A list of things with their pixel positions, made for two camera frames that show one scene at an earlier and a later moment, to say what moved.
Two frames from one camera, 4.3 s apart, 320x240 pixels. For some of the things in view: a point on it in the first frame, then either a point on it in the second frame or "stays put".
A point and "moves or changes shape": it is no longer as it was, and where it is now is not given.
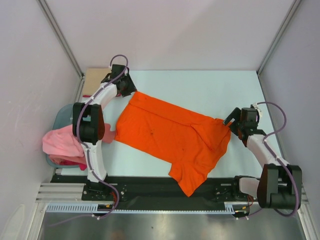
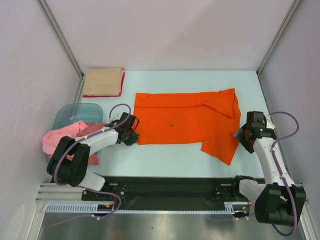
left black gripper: [131, 88] → [133, 140]
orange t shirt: [197, 144] moves or changes shape
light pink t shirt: [61, 141] stays put
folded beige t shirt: [93, 78] stays put
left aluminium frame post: [65, 41] stays put
